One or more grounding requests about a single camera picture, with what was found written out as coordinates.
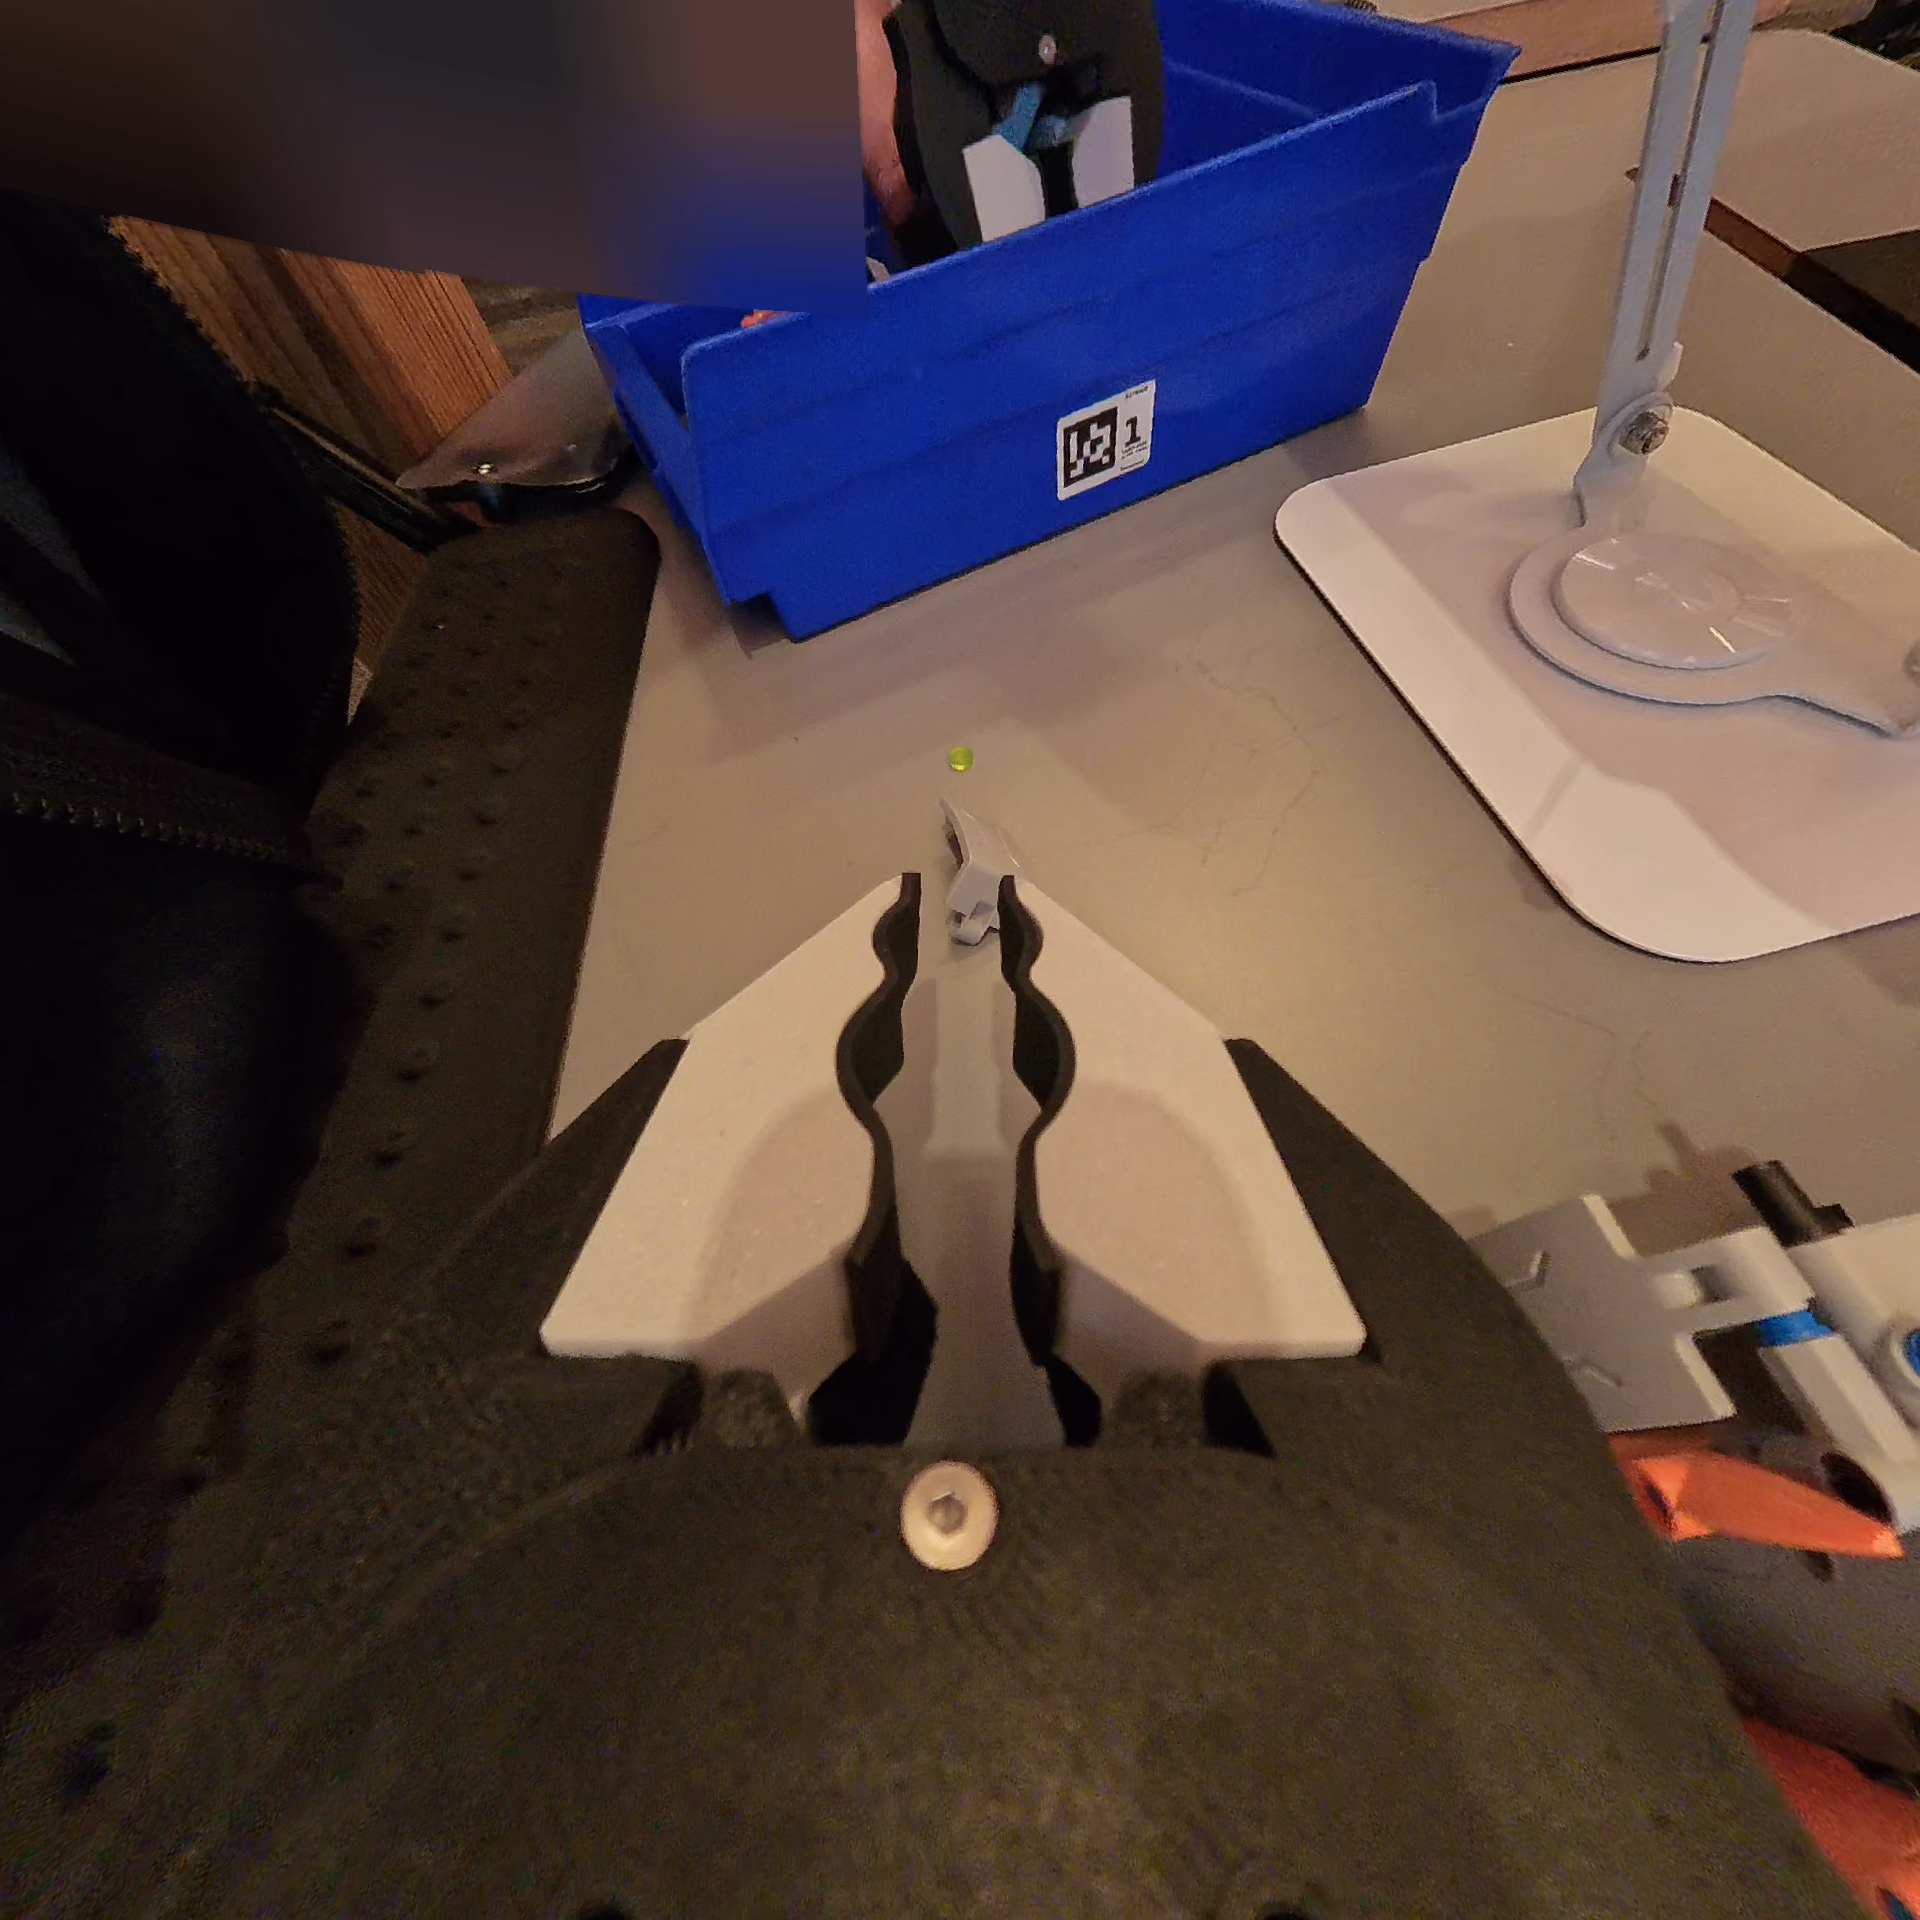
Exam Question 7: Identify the blue plastic bin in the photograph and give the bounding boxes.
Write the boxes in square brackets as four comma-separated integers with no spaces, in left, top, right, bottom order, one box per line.
[580,0,1520,643]

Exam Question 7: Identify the person's left hand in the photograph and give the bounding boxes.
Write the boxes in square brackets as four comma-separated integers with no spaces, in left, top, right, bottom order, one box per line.
[860,0,922,228]

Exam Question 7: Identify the black studded foam pad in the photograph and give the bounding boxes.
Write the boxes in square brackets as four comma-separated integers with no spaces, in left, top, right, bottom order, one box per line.
[0,511,663,1920]

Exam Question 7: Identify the wooden furniture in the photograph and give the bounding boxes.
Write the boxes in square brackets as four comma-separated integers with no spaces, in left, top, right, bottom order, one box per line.
[112,217,511,469]

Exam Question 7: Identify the dark wooden table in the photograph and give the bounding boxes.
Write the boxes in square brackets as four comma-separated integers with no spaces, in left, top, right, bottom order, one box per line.
[1711,194,1920,377]

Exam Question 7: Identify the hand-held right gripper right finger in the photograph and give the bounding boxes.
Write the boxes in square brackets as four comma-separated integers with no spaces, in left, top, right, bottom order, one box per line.
[992,873,1369,1421]

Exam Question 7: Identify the white stand with base plate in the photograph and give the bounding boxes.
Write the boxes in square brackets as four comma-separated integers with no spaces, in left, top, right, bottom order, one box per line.
[1274,0,1920,965]

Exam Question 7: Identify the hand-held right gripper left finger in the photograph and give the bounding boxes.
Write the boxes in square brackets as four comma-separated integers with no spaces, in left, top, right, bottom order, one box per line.
[537,870,939,1421]

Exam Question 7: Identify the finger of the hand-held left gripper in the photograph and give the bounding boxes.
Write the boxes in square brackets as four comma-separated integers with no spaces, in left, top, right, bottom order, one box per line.
[1066,100,1135,212]
[960,139,1051,248]

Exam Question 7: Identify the grey orange toy brick model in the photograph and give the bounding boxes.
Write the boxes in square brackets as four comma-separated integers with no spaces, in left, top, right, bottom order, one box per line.
[1467,1163,1920,1920]

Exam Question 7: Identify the small grey curved brick piece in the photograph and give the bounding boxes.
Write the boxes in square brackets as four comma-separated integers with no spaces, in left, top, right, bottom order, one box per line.
[939,797,1024,949]

